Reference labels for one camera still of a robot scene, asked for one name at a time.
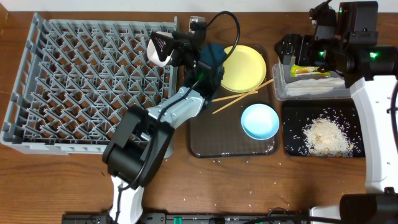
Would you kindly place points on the lower wooden chopstick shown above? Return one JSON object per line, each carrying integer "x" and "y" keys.
{"x": 243, "y": 96}

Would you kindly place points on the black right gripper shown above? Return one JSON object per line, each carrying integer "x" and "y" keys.
{"x": 304, "y": 43}

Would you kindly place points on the grey plastic dishwasher rack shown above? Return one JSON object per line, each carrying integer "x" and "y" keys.
{"x": 77, "y": 79}

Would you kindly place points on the light blue bowl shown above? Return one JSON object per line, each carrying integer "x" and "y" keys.
{"x": 260, "y": 122}

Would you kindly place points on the white napkin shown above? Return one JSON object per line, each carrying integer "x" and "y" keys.
{"x": 313, "y": 86}

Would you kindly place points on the clear plastic waste bin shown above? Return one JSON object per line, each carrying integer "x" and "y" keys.
{"x": 281, "y": 76}

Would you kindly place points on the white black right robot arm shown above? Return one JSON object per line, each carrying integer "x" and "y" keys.
{"x": 342, "y": 59}

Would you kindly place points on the black waste tray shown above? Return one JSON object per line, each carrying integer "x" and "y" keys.
{"x": 292, "y": 124}

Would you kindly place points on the pile of rice waste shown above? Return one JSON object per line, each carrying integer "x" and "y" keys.
{"x": 326, "y": 137}

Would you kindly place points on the pink white bowl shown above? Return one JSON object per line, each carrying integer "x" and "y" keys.
{"x": 152, "y": 56}

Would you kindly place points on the wooden chopstick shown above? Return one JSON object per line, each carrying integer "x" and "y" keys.
{"x": 243, "y": 96}
{"x": 232, "y": 96}

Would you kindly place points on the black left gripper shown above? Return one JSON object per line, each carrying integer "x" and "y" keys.
{"x": 175, "y": 47}

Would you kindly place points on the yellow green snack wrapper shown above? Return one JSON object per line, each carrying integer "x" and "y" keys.
{"x": 298, "y": 71}

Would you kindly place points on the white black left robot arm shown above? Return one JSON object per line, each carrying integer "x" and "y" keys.
{"x": 143, "y": 136}

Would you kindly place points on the yellow round plate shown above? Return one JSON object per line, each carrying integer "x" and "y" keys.
{"x": 244, "y": 70}

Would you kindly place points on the upper wooden chopstick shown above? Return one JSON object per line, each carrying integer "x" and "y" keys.
{"x": 232, "y": 96}

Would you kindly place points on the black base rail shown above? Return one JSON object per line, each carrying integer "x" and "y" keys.
{"x": 163, "y": 218}

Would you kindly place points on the dark brown serving tray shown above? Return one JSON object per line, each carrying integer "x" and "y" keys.
{"x": 221, "y": 135}

